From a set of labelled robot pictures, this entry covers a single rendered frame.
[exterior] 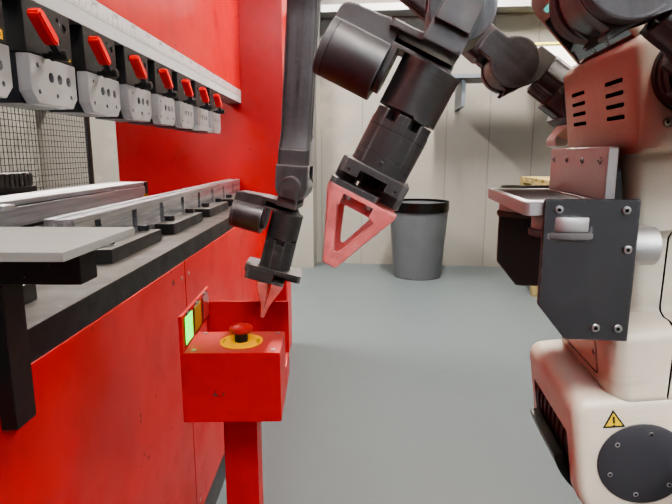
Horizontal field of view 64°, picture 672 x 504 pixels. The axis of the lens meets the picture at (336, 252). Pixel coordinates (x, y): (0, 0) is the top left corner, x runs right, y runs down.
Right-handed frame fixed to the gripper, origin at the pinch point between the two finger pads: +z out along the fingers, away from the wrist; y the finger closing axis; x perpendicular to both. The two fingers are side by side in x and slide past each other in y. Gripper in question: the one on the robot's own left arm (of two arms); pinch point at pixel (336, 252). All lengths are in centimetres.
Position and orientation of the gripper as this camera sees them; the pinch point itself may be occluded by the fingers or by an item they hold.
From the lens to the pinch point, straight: 53.3
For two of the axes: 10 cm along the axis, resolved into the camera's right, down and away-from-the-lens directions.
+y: -1.1, 1.8, -9.8
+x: 8.9, 4.6, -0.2
